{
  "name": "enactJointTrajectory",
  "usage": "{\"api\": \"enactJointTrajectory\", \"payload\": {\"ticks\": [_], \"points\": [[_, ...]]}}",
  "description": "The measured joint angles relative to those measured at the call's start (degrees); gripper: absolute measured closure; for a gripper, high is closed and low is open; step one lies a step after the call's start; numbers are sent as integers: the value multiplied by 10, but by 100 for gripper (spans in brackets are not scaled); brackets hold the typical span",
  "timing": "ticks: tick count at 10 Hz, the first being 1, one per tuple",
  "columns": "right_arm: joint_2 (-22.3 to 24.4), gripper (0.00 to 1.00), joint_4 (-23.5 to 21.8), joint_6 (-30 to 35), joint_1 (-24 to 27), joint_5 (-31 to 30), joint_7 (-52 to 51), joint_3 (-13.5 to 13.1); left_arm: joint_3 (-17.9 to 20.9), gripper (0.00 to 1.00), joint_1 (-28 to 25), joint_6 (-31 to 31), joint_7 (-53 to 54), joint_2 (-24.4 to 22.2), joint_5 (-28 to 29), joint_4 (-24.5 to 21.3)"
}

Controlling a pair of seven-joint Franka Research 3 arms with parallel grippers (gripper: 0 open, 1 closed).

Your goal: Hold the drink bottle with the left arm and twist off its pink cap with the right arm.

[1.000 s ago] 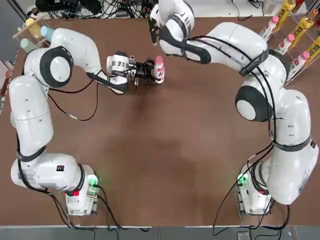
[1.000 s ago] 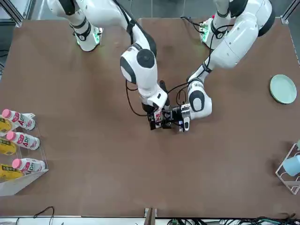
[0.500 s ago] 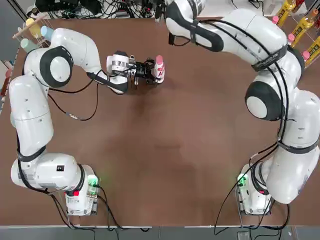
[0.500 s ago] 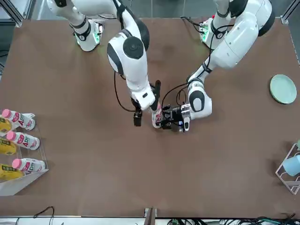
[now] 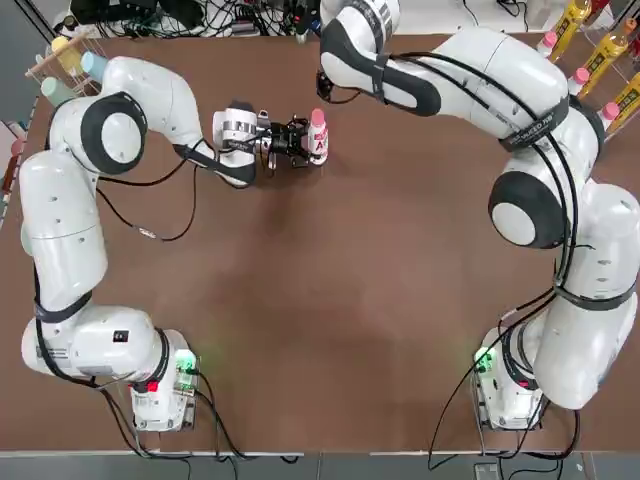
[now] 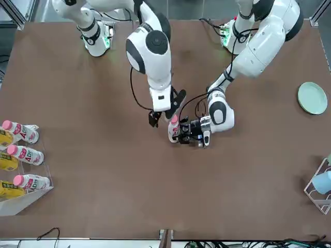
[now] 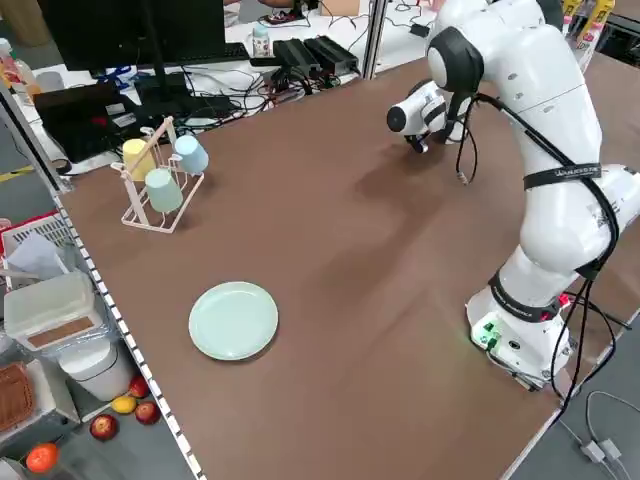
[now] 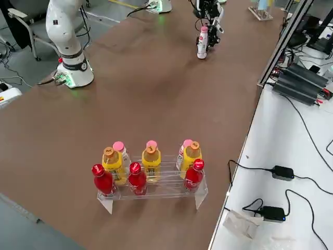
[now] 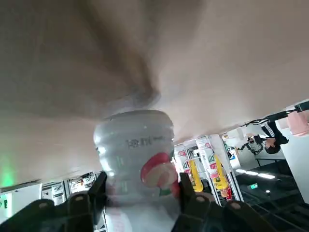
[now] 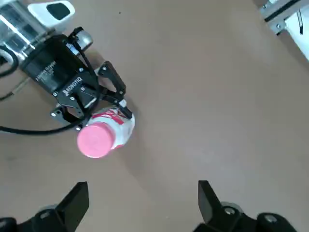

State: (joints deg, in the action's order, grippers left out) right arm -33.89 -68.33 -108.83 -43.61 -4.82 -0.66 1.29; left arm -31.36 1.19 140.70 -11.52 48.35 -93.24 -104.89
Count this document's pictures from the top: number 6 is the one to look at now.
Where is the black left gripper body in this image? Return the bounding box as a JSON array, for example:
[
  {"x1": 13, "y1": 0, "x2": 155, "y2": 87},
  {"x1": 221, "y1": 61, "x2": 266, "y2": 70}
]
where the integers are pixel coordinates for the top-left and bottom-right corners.
[{"x1": 186, "y1": 118, "x2": 203, "y2": 139}]

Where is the white drink bottle pink label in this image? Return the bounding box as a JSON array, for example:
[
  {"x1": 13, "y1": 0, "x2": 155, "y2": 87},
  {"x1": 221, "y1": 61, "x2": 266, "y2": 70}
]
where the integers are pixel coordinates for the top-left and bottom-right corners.
[
  {"x1": 13, "y1": 174, "x2": 51, "y2": 193},
  {"x1": 6, "y1": 144, "x2": 44, "y2": 166},
  {"x1": 168, "y1": 121, "x2": 180, "y2": 143},
  {"x1": 1, "y1": 120, "x2": 40, "y2": 144}
]

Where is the yellow drink bottle orange cap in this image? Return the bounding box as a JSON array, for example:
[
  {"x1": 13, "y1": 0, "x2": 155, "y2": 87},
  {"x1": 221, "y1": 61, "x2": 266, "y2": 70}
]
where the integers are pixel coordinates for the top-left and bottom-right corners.
[
  {"x1": 0, "y1": 180, "x2": 26, "y2": 199},
  {"x1": 0, "y1": 129, "x2": 15, "y2": 147},
  {"x1": 0, "y1": 152, "x2": 19, "y2": 171}
]

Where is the light green plate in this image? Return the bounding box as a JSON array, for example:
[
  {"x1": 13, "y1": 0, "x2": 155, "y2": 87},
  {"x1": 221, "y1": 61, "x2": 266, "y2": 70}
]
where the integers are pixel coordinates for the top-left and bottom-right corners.
[{"x1": 297, "y1": 82, "x2": 328, "y2": 115}]

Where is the light blue cup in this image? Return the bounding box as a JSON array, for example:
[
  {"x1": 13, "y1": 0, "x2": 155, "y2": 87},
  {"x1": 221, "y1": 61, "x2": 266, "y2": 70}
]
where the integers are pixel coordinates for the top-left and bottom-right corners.
[{"x1": 312, "y1": 170, "x2": 331, "y2": 195}]

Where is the clear acrylic stepped shelf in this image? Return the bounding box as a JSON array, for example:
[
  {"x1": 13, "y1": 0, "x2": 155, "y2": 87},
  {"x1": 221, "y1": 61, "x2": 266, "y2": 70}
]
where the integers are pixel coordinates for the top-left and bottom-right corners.
[{"x1": 0, "y1": 123, "x2": 55, "y2": 216}]

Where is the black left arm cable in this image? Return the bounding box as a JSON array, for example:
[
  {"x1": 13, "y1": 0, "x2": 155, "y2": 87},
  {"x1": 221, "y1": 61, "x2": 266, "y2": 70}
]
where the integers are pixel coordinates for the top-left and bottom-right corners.
[{"x1": 179, "y1": 59, "x2": 236, "y2": 123}]

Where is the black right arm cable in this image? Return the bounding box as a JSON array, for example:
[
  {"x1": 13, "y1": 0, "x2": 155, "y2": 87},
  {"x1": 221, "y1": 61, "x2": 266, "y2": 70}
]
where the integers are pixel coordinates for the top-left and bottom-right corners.
[{"x1": 129, "y1": 67, "x2": 155, "y2": 112}]

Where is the black arm base cable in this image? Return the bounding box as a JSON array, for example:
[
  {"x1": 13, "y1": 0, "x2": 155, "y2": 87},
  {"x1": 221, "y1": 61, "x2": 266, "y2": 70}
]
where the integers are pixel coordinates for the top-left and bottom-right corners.
[{"x1": 198, "y1": 17, "x2": 225, "y2": 37}]

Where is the brown camera mount post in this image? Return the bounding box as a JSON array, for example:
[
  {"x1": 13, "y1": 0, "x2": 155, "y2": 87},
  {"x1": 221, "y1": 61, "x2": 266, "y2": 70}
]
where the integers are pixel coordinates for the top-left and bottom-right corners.
[{"x1": 159, "y1": 228, "x2": 174, "y2": 248}]

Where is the aluminium frame post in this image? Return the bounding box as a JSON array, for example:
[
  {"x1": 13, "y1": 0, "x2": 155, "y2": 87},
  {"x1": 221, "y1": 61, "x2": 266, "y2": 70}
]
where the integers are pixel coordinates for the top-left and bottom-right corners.
[
  {"x1": 309, "y1": 0, "x2": 327, "y2": 27},
  {"x1": 0, "y1": 0, "x2": 34, "y2": 29}
]

